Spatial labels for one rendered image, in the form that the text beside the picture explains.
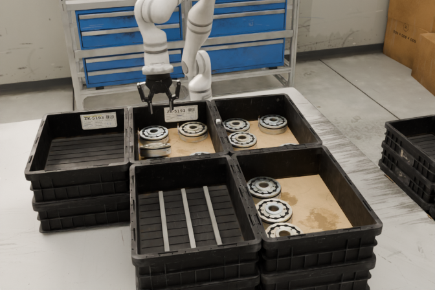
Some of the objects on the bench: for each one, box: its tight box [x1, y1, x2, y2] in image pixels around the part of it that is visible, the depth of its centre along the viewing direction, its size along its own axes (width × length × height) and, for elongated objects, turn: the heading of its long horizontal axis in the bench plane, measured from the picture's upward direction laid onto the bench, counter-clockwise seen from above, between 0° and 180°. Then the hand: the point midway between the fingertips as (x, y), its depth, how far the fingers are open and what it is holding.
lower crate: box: [256, 259, 377, 290], centre depth 137 cm, size 40×30×12 cm
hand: (160, 107), depth 153 cm, fingers open, 5 cm apart
